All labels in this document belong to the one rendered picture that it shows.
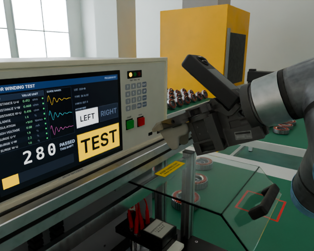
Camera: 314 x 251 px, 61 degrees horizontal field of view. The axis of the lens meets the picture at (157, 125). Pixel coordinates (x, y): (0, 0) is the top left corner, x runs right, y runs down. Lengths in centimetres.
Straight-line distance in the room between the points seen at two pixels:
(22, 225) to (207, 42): 380
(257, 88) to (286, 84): 4
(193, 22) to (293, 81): 383
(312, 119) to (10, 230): 41
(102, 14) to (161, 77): 399
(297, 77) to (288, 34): 524
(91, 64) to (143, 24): 658
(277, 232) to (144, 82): 69
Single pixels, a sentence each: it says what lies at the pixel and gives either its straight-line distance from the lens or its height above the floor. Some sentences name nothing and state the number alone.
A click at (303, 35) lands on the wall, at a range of 559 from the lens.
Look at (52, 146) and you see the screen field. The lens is 46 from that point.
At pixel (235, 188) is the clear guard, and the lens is 58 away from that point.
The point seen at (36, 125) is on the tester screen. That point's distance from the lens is 43.
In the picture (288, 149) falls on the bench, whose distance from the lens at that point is 189.
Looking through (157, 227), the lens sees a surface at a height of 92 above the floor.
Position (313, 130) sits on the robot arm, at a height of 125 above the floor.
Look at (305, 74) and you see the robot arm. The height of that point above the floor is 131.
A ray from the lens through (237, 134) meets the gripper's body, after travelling 44.
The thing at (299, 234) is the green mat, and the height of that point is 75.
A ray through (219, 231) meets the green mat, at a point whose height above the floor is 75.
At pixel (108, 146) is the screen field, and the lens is 54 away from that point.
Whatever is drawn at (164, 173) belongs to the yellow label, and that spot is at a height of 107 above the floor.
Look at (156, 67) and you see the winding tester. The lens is 64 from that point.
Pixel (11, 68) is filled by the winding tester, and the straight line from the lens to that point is 41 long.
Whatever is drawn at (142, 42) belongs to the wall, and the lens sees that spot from 704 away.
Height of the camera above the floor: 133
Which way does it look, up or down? 16 degrees down
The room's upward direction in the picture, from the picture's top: straight up
